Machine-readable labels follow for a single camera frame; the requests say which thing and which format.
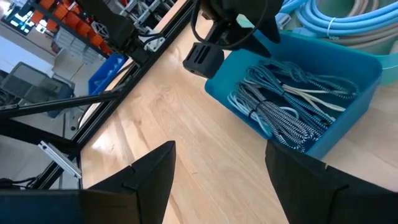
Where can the grey mesh office chair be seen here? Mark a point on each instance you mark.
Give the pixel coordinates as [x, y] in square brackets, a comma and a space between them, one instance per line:
[31, 81]

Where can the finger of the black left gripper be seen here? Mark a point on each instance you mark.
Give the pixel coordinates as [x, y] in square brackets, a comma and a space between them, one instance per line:
[273, 26]
[252, 40]

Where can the blue floor bin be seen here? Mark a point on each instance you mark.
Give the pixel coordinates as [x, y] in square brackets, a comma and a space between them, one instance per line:
[105, 74]

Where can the black table frame rail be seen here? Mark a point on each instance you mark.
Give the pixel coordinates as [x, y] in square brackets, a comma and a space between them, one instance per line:
[99, 118]

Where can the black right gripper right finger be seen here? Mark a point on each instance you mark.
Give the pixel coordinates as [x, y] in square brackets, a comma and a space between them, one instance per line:
[326, 202]

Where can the white arm base bracket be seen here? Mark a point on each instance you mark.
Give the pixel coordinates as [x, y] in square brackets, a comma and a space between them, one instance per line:
[155, 43]

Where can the black upright frame post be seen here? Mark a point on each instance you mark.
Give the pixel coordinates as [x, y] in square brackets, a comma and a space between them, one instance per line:
[31, 133]

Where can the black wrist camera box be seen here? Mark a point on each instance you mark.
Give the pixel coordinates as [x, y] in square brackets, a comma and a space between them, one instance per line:
[202, 60]

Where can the blue plastic bin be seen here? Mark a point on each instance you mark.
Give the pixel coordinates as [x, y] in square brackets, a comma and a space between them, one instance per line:
[311, 49]

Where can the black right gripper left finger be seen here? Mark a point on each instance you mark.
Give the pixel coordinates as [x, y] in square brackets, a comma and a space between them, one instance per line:
[124, 202]

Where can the black diagonal frame brace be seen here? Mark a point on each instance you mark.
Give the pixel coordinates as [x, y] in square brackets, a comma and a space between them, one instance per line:
[62, 104]

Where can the silver aluminium bracket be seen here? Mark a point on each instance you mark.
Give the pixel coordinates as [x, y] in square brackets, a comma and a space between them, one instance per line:
[59, 158]

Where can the translucent green plastic bin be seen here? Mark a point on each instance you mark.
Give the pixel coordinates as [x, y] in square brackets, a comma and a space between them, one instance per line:
[391, 68]

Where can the shelf with red bins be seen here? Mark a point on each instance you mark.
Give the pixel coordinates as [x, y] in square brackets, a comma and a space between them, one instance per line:
[71, 18]

